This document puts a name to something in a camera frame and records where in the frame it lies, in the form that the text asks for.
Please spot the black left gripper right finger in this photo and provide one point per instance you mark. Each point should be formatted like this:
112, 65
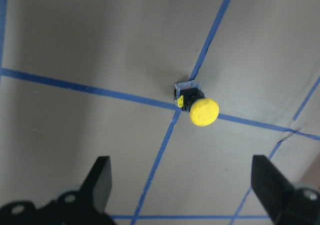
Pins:
272, 189

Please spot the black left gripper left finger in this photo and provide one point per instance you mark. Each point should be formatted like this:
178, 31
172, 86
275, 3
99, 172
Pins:
97, 186

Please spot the yellow push button switch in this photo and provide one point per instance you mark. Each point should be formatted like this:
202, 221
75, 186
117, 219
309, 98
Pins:
189, 97

